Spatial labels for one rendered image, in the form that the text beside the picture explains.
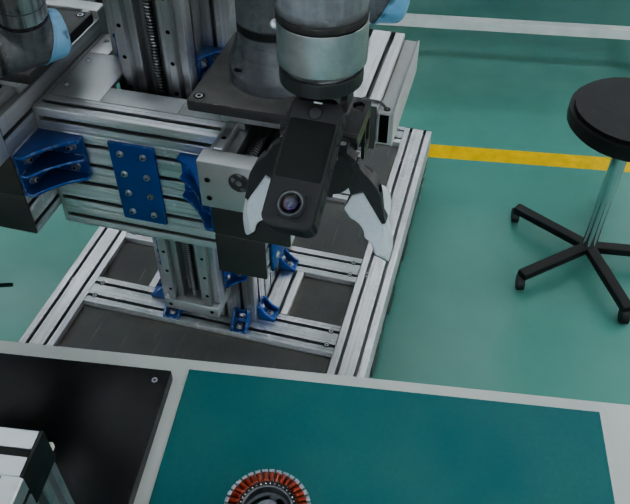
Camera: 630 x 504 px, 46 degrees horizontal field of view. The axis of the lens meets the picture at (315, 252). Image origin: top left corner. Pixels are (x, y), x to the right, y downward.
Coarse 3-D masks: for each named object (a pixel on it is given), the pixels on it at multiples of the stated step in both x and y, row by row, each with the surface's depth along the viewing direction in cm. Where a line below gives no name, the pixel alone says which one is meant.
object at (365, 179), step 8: (360, 160) 66; (352, 168) 66; (360, 168) 66; (368, 168) 67; (360, 176) 66; (368, 176) 66; (376, 176) 67; (352, 184) 67; (360, 184) 67; (368, 184) 67; (376, 184) 67; (352, 192) 68; (368, 192) 67; (376, 192) 67; (368, 200) 68; (376, 200) 68; (376, 208) 68; (384, 216) 69
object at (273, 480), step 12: (240, 480) 98; (252, 480) 97; (264, 480) 98; (276, 480) 97; (288, 480) 97; (228, 492) 97; (240, 492) 96; (252, 492) 97; (264, 492) 98; (276, 492) 98; (288, 492) 96; (300, 492) 96
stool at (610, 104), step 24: (576, 96) 203; (600, 96) 203; (624, 96) 203; (576, 120) 197; (600, 120) 195; (624, 120) 195; (600, 144) 192; (624, 144) 189; (624, 168) 211; (600, 192) 218; (528, 216) 243; (600, 216) 222; (576, 240) 234; (552, 264) 227; (600, 264) 226; (624, 312) 215
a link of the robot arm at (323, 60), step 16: (288, 32) 58; (352, 32) 64; (368, 32) 60; (288, 48) 59; (304, 48) 58; (320, 48) 58; (336, 48) 58; (352, 48) 58; (288, 64) 60; (304, 64) 59; (320, 64) 58; (336, 64) 59; (352, 64) 59; (304, 80) 61; (320, 80) 59; (336, 80) 60
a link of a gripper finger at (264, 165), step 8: (272, 144) 67; (264, 152) 69; (272, 152) 67; (264, 160) 68; (272, 160) 68; (256, 168) 69; (264, 168) 69; (272, 168) 68; (256, 176) 70; (264, 176) 69; (248, 184) 71; (256, 184) 70; (248, 192) 71
